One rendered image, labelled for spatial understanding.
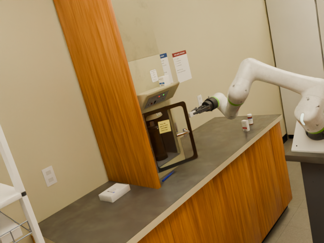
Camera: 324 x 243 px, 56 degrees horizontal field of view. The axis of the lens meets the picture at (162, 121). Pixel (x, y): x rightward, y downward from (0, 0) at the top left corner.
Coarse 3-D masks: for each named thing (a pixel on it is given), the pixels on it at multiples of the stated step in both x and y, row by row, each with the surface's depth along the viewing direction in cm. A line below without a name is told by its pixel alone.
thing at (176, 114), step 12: (168, 108) 193; (180, 108) 196; (156, 120) 191; (180, 120) 197; (156, 132) 192; (168, 132) 195; (180, 132) 198; (156, 144) 193; (168, 144) 196; (180, 144) 199; (192, 144) 202; (156, 156) 194; (168, 156) 197; (180, 156) 200; (192, 156) 203; (168, 168) 198
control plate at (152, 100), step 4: (164, 92) 192; (156, 96) 187; (160, 96) 192; (164, 96) 196; (148, 100) 183; (152, 100) 187; (156, 100) 191; (160, 100) 196; (152, 104) 191; (144, 108) 187
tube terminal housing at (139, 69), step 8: (152, 56) 198; (128, 64) 183; (136, 64) 188; (144, 64) 193; (152, 64) 198; (160, 64) 203; (136, 72) 188; (144, 72) 192; (160, 72) 203; (136, 80) 188; (144, 80) 192; (136, 88) 187; (144, 88) 192; (152, 88) 197; (160, 104) 202; (168, 104) 208; (144, 112) 191; (160, 176) 200
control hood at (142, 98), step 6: (174, 84) 195; (150, 90) 190; (156, 90) 184; (162, 90) 188; (168, 90) 194; (174, 90) 201; (138, 96) 182; (144, 96) 179; (150, 96) 182; (168, 96) 201; (138, 102) 184; (144, 102) 181
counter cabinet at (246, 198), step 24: (264, 144) 251; (240, 168) 222; (264, 168) 250; (216, 192) 199; (240, 192) 221; (264, 192) 249; (288, 192) 285; (168, 216) 165; (192, 216) 180; (216, 216) 198; (240, 216) 220; (264, 216) 248; (144, 240) 152; (168, 240) 165; (192, 240) 180; (216, 240) 198; (240, 240) 219; (264, 240) 260
